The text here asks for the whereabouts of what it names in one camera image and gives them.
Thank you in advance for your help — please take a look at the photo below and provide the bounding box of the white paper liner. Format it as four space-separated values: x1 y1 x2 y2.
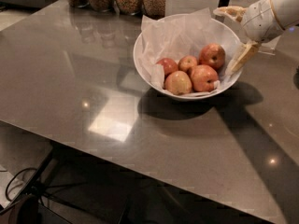
136 7 242 98

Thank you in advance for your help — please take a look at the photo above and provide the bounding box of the red apple back right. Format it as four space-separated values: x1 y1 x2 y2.
199 43 226 70

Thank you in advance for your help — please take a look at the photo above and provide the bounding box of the small apple middle back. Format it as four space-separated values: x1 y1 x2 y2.
178 55 198 72

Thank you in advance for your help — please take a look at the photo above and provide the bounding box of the yellowish apple front left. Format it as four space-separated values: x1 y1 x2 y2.
164 71 192 95

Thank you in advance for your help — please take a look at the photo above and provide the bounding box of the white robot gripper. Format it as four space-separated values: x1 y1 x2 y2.
213 0 283 76

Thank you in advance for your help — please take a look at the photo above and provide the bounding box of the red apple front right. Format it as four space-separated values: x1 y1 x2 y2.
188 64 219 92

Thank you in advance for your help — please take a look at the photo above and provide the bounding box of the black floor cable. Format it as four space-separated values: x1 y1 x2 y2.
4 167 37 203

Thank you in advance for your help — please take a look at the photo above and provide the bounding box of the dark red apple left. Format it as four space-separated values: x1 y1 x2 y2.
157 58 178 77

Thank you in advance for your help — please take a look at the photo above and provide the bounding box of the white ceramic bowl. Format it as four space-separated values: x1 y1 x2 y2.
133 13 245 102

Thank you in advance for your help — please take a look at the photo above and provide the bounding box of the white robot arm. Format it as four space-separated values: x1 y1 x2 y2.
213 0 299 76

